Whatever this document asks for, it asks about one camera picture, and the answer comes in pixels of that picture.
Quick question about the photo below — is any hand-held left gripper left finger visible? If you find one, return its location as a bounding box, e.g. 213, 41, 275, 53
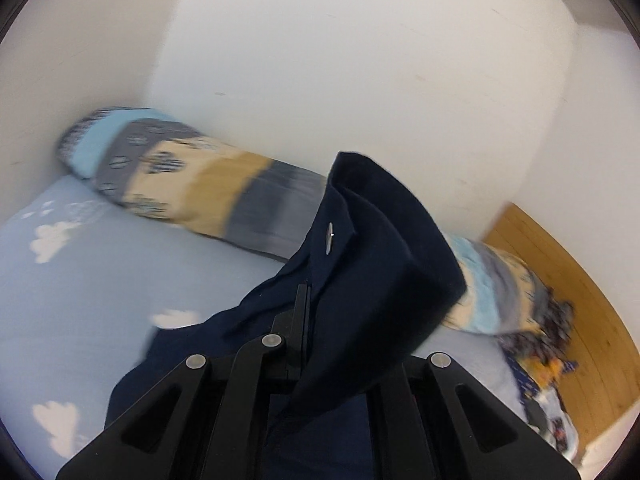
56, 284, 313, 480

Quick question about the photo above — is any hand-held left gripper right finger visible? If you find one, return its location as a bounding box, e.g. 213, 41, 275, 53
367, 352, 581, 480

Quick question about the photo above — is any navy blue jacket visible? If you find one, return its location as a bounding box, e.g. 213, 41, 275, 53
105, 150, 468, 480

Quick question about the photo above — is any crumpled printed blanket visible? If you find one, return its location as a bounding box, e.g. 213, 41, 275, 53
499, 300, 582, 461

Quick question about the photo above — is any light blue cloud-print bed sheet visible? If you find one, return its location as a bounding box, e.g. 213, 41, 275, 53
0, 175, 581, 476

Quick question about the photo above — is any long patchwork bolster pillow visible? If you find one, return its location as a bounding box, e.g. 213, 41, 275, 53
57, 106, 576, 337

